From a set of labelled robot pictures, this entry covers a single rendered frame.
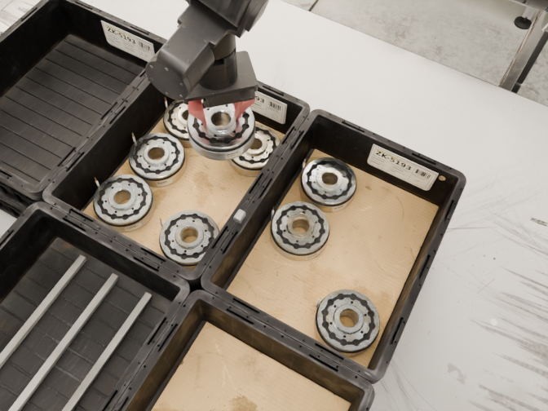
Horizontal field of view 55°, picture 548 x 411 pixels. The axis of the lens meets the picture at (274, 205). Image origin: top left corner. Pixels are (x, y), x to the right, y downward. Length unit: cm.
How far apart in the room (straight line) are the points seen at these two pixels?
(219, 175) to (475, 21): 197
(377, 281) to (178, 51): 53
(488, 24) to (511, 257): 174
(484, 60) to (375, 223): 170
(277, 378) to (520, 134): 84
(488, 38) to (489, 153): 144
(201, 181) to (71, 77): 38
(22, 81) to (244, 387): 77
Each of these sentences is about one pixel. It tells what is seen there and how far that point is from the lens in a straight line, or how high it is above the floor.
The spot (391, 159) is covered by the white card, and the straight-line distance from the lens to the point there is 97.
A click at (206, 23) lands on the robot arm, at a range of 62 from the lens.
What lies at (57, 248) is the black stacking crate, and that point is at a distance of 99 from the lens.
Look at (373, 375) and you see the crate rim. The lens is 78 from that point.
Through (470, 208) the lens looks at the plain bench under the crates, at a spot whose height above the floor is 70.
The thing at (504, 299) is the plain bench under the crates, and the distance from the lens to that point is 115.
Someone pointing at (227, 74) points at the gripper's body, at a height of 116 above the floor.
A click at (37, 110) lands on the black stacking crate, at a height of 83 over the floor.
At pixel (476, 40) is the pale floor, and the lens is 268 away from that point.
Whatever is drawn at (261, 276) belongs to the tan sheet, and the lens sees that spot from 91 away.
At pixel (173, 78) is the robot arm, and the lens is 61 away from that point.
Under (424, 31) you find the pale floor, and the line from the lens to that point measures 263.
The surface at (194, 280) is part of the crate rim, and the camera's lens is 81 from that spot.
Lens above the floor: 168
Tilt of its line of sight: 61 degrees down
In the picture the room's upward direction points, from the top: 6 degrees clockwise
